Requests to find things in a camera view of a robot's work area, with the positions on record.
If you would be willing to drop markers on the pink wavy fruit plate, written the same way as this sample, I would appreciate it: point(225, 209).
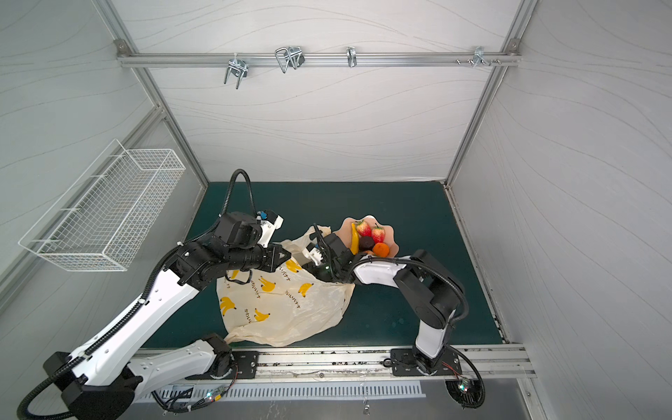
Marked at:
point(345, 232)

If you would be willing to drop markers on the yellow banana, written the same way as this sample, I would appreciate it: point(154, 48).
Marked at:
point(355, 240)

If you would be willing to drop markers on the dark purple plum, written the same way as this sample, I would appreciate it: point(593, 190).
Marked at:
point(366, 243)

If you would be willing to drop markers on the metal hook clamp middle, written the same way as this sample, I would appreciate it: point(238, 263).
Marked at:
point(289, 57)

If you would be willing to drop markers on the red apple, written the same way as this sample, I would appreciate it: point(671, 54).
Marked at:
point(363, 229)
point(378, 234)

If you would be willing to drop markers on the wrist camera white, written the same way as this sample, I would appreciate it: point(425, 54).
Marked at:
point(270, 222)
point(314, 254)

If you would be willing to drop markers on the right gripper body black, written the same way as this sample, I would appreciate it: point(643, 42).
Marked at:
point(325, 257)

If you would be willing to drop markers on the aluminium crossbar rail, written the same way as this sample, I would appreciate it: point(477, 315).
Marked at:
point(313, 60)

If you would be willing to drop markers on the white wire basket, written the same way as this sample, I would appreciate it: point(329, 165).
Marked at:
point(100, 223)

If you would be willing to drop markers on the cream banana print plastic bag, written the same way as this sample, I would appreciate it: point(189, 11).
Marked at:
point(280, 308)

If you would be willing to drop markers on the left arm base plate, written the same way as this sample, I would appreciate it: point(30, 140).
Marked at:
point(244, 365)

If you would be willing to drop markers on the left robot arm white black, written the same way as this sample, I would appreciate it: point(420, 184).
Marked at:
point(102, 378)

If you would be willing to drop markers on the metal hook clamp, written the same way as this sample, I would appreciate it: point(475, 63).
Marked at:
point(237, 70)
point(289, 57)

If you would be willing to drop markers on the metal hook clamp left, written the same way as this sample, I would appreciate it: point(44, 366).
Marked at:
point(237, 70)

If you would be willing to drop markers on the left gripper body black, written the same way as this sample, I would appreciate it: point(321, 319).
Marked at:
point(267, 257)

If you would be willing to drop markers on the red apple left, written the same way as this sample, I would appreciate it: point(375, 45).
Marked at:
point(363, 229)

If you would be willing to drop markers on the metal bracket clamp right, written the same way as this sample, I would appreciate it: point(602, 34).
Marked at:
point(480, 58)

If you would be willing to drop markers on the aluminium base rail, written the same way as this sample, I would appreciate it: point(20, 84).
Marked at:
point(332, 365)

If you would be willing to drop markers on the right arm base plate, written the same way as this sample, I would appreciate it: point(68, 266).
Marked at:
point(407, 362)

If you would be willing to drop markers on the orange tangerine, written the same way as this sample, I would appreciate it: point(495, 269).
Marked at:
point(381, 250)

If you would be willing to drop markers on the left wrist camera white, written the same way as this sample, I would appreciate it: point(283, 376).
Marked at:
point(270, 222)

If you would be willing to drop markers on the red apple right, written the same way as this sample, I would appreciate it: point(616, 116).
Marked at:
point(378, 234)

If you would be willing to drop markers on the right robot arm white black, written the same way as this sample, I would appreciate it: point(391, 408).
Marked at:
point(436, 297)

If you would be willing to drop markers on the metal ring clamp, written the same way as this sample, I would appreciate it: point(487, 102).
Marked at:
point(351, 57)

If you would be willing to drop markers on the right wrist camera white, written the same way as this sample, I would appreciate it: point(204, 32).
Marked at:
point(314, 254)

